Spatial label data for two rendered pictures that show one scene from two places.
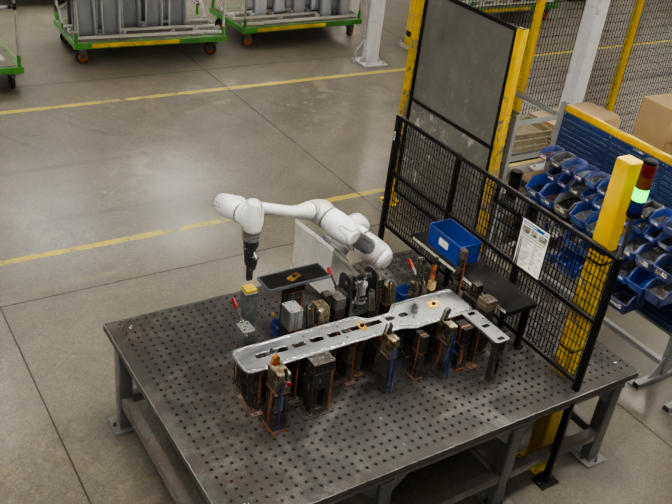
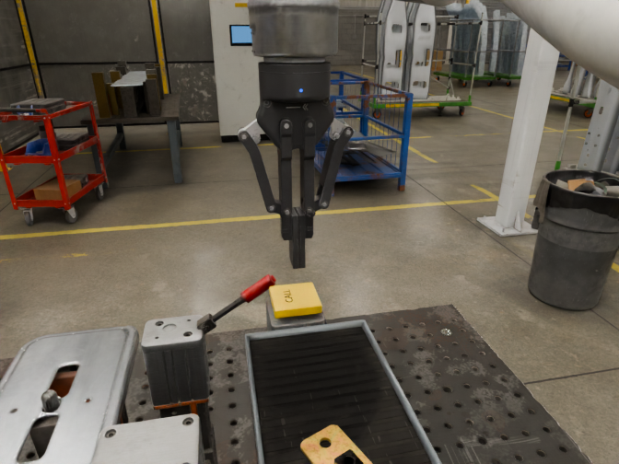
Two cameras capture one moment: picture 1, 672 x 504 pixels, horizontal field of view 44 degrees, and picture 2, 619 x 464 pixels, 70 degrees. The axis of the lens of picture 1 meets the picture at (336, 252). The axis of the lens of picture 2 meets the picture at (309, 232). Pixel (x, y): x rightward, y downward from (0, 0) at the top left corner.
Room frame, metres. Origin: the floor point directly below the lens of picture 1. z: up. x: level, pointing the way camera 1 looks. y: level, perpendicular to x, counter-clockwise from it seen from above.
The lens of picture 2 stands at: (3.73, -0.03, 1.47)
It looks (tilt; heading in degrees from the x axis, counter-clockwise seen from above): 24 degrees down; 114
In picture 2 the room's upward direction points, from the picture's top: straight up
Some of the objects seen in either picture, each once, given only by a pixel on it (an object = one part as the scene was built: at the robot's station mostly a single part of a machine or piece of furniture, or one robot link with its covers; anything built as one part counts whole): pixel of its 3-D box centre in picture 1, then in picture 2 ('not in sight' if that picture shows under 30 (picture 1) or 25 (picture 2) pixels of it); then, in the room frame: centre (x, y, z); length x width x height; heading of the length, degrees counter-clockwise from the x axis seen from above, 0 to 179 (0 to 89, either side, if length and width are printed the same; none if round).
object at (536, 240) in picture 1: (532, 248); not in sight; (4.04, -1.07, 1.30); 0.23 x 0.02 x 0.31; 36
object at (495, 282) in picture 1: (470, 268); not in sight; (4.21, -0.80, 1.02); 0.90 x 0.22 x 0.03; 36
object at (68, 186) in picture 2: not in sight; (53, 158); (0.26, 2.46, 0.49); 0.81 x 0.46 x 0.97; 114
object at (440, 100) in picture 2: not in sight; (416, 65); (1.95, 8.87, 0.88); 1.91 x 1.00 x 1.76; 34
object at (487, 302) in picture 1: (482, 324); not in sight; (3.85, -0.86, 0.88); 0.08 x 0.08 x 0.36; 36
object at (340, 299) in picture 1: (334, 324); not in sight; (3.67, -0.04, 0.89); 0.13 x 0.11 x 0.38; 36
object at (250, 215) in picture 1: (250, 214); not in sight; (3.52, 0.43, 1.58); 0.13 x 0.11 x 0.16; 57
